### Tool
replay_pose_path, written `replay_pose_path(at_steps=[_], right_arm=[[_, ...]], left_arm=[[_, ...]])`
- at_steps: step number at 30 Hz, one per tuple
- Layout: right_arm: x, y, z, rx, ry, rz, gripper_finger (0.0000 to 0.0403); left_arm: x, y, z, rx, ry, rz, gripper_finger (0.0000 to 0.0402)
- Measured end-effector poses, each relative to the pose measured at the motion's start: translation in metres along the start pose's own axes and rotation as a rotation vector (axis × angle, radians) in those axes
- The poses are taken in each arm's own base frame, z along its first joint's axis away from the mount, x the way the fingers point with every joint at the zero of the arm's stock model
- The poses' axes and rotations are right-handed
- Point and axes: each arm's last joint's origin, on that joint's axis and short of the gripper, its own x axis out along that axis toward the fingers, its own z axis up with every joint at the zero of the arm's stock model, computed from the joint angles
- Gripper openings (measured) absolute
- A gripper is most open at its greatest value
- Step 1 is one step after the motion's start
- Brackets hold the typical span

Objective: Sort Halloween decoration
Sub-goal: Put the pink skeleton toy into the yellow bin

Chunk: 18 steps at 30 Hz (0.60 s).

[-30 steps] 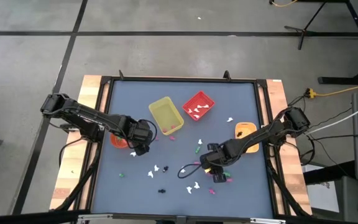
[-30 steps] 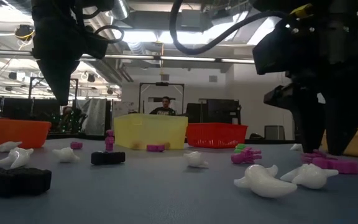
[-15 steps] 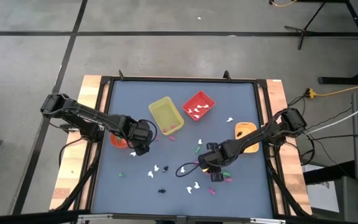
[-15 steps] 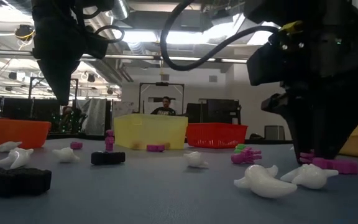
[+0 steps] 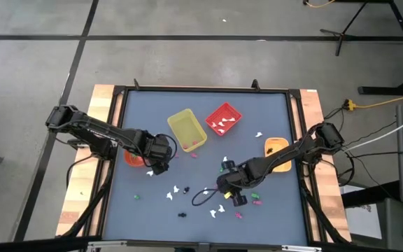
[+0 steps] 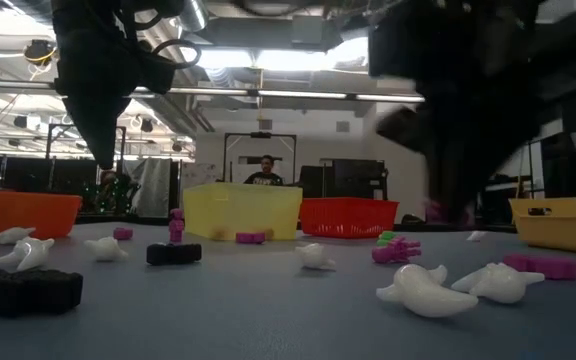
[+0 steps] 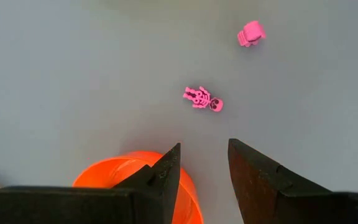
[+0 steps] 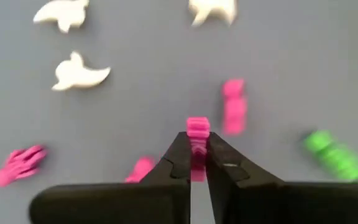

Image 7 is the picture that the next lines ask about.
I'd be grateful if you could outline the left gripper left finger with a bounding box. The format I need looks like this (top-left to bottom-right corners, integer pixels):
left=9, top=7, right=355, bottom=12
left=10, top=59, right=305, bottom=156
left=0, top=142, right=182, bottom=224

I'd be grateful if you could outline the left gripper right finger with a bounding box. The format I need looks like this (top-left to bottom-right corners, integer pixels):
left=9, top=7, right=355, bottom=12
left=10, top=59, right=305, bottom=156
left=227, top=138, right=358, bottom=224

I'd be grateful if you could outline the orange round bowl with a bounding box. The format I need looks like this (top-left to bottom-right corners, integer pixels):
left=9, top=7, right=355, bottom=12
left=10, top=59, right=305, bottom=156
left=72, top=150, right=204, bottom=224

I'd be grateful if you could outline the pink skeleton figurine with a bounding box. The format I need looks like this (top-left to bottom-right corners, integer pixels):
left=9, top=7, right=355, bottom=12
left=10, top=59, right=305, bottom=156
left=182, top=86, right=224, bottom=113
left=237, top=20, right=267, bottom=48

